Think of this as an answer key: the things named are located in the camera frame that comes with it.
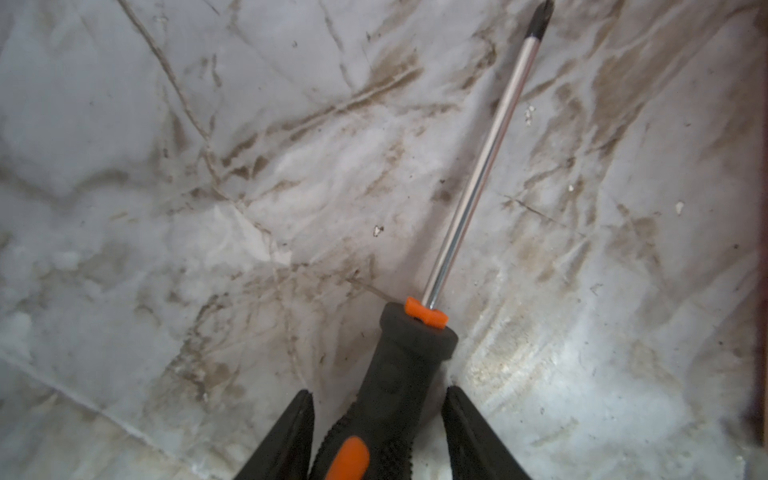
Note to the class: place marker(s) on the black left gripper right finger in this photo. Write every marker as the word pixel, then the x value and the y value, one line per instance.
pixel 475 451

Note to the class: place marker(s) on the black orange handle screwdriver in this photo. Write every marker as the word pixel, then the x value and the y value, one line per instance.
pixel 374 438

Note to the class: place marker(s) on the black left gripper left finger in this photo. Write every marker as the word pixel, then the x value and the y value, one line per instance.
pixel 285 452

